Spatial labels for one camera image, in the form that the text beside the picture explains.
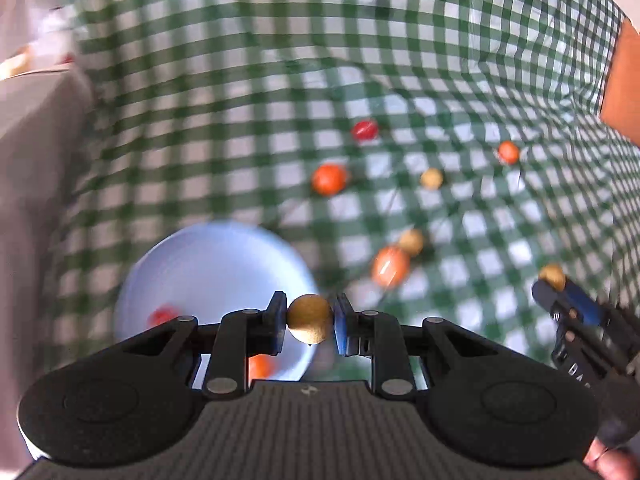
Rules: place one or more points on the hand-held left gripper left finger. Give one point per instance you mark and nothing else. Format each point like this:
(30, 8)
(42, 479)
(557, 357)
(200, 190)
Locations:
(277, 312)

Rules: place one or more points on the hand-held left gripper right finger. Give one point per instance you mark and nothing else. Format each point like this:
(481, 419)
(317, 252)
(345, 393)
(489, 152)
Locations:
(342, 322)

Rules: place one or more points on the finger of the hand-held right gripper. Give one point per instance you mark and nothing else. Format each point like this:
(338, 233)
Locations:
(587, 307)
(547, 300)

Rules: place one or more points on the tan longan fruit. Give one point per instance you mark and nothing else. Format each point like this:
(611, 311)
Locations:
(432, 178)
(552, 276)
(309, 319)
(411, 241)

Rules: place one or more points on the plastic-wrapped orange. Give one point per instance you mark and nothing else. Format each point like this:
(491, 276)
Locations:
(390, 265)

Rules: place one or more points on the light blue plate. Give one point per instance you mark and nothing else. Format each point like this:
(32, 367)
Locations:
(210, 270)

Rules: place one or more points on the red lychee fruit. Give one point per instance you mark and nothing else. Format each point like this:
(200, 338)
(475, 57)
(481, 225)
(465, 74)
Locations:
(161, 316)
(364, 130)

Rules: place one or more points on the small orange tangerine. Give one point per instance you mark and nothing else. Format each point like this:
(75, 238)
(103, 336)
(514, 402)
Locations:
(508, 152)

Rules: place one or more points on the person's right hand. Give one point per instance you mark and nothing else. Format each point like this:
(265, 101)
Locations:
(615, 462)

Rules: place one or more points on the orange-brown panel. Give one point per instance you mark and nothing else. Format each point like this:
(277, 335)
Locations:
(624, 85)

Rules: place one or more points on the green checked cloth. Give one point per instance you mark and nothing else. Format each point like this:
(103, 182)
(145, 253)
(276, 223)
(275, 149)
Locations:
(320, 60)

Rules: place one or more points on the grey cloth cover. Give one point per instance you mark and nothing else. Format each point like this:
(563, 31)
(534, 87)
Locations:
(35, 210)

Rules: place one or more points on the pale printed sheet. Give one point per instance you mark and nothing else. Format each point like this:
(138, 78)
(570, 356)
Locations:
(35, 5)

